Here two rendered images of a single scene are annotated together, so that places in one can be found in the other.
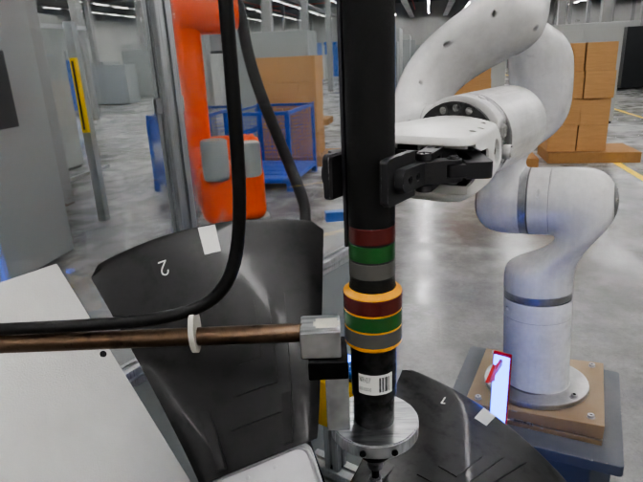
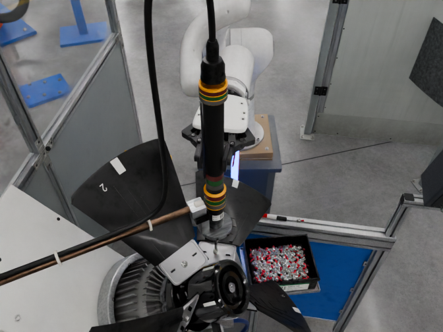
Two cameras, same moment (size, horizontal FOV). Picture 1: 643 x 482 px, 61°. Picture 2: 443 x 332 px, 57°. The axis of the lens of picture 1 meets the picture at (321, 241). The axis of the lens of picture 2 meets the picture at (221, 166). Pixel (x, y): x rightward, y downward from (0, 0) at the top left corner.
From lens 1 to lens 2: 0.47 m
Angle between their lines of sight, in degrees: 36
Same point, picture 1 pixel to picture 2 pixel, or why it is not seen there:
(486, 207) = not seen: hidden behind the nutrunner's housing
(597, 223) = (265, 62)
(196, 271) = (119, 184)
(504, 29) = (232, 18)
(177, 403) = (134, 242)
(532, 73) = not seen: outside the picture
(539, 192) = not seen: hidden behind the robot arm
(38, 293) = (14, 204)
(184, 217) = (10, 89)
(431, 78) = (198, 45)
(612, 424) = (275, 147)
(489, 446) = (240, 197)
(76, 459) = (74, 269)
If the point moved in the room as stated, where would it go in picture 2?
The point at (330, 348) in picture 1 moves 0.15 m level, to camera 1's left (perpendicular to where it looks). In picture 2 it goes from (203, 213) to (128, 243)
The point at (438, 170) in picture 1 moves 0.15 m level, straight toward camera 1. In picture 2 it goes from (237, 147) to (264, 213)
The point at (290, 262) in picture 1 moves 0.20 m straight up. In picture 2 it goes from (159, 165) to (146, 85)
